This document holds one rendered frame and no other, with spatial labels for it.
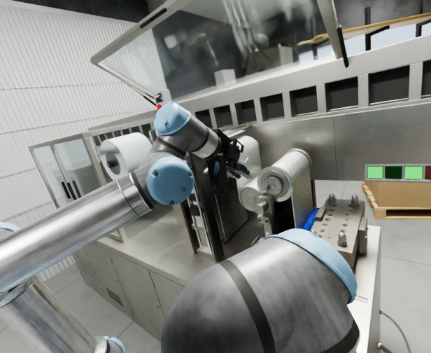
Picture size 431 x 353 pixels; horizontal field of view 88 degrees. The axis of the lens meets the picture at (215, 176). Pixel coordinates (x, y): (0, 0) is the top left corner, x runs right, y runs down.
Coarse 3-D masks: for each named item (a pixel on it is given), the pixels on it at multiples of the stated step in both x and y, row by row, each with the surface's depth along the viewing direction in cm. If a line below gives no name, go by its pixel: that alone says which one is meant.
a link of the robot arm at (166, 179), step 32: (160, 160) 36; (96, 192) 36; (128, 192) 35; (160, 192) 34; (32, 224) 34; (64, 224) 33; (96, 224) 34; (0, 256) 31; (32, 256) 32; (64, 256) 35; (0, 288) 32
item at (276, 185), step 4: (268, 176) 87; (272, 176) 84; (276, 176) 85; (264, 180) 86; (268, 180) 85; (272, 180) 84; (276, 180) 83; (280, 180) 84; (264, 184) 87; (268, 184) 86; (272, 184) 85; (276, 184) 84; (280, 184) 83; (272, 188) 86; (276, 188) 84; (280, 188) 84; (268, 192) 87; (272, 192) 86; (276, 192) 85; (280, 192) 84
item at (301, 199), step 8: (304, 184) 96; (296, 192) 88; (304, 192) 96; (296, 200) 88; (304, 200) 97; (312, 200) 106; (296, 208) 89; (304, 208) 97; (312, 208) 106; (296, 216) 89; (304, 216) 97; (296, 224) 89
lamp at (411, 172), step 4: (408, 168) 86; (412, 168) 85; (416, 168) 85; (420, 168) 84; (408, 172) 86; (412, 172) 86; (416, 172) 85; (420, 172) 84; (404, 176) 88; (408, 176) 87; (412, 176) 86; (416, 176) 85; (420, 176) 85
